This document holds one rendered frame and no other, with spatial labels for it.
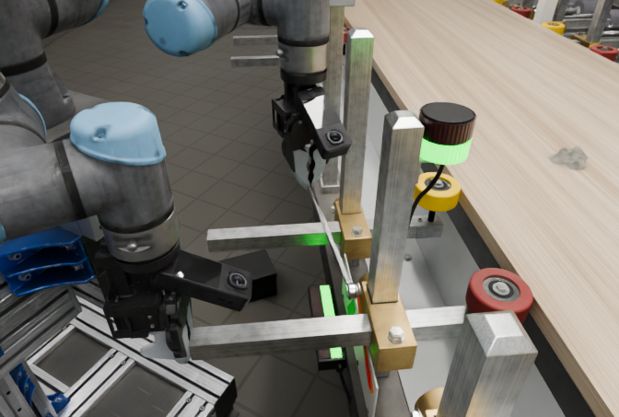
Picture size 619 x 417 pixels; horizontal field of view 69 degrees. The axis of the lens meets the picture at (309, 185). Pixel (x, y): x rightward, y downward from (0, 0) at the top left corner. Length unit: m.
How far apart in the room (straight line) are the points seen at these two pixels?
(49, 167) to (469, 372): 0.37
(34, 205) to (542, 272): 0.62
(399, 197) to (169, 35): 0.32
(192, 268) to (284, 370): 1.12
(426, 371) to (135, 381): 0.84
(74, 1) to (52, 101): 0.17
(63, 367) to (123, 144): 1.18
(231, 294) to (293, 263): 1.42
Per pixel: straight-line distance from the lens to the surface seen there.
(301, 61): 0.66
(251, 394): 1.59
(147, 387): 1.42
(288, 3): 0.65
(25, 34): 0.79
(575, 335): 0.66
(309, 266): 1.94
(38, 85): 0.80
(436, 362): 0.92
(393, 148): 0.50
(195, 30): 0.55
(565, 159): 1.00
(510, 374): 0.35
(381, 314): 0.64
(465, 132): 0.50
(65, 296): 0.94
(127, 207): 0.46
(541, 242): 0.77
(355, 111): 0.75
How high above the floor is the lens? 1.35
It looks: 34 degrees down
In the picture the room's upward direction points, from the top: straight up
